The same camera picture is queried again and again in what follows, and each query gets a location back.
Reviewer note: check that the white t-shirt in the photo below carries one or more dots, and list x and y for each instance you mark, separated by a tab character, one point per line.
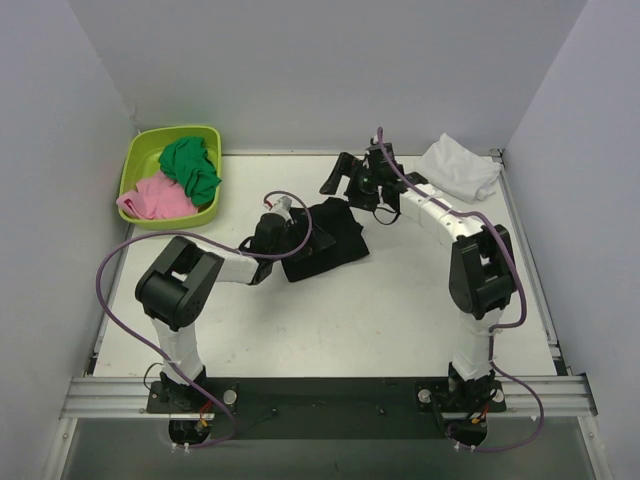
454	169

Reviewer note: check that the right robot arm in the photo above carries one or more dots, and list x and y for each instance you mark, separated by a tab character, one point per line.
480	281

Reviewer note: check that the black t-shirt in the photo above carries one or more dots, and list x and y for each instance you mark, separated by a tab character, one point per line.
336	240

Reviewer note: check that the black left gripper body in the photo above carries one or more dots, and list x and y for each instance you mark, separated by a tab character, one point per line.
304	232

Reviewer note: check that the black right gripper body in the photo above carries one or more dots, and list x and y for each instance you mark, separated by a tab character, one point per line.
358	181

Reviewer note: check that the lime green plastic tub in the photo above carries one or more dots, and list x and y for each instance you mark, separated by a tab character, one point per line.
142	161

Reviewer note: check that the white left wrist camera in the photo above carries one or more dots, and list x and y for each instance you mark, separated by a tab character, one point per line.
280	206

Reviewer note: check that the pink t-shirt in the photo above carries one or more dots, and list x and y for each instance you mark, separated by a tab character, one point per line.
156	198

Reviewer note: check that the aluminium frame rail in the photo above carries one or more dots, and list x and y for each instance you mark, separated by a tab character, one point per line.
126	398

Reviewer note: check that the green t-shirt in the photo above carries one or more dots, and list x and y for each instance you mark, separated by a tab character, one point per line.
187	162

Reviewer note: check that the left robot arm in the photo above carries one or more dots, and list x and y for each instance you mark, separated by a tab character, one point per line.
175	288

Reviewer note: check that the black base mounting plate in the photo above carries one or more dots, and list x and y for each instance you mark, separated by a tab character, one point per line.
401	408

